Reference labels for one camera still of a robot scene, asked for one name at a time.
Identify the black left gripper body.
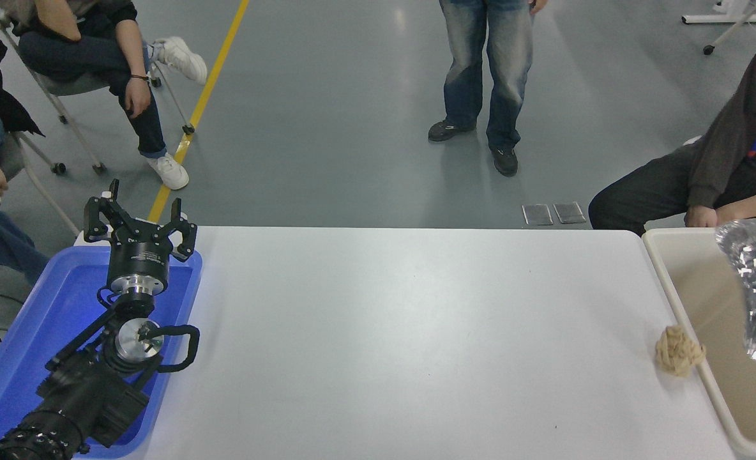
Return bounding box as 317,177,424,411
107,220,176,286

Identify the metal floor plate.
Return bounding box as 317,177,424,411
554,202,587,225
522,203,554,227

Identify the seated person's hand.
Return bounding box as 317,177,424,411
124,75,153,119

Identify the crouching person's right hand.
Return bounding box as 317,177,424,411
685,204,718,229

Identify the crouching person's left hand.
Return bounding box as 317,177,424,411
715,194,756,226

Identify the grey chair on casters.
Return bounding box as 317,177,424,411
0,8,195,175
0,131,82,237

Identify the blue plastic tray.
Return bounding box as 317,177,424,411
0,245,204,459

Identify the seated person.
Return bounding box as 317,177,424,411
0,0,208,190

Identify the standing person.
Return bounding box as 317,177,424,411
428,0,550,178

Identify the crumpled tan paper ball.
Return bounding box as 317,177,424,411
655,324,706,376

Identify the large pale bin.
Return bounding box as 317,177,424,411
642,227,756,460

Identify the crouching person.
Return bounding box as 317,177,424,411
587,22,756,237

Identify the white stand on casters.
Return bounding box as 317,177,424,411
681,0,756,56

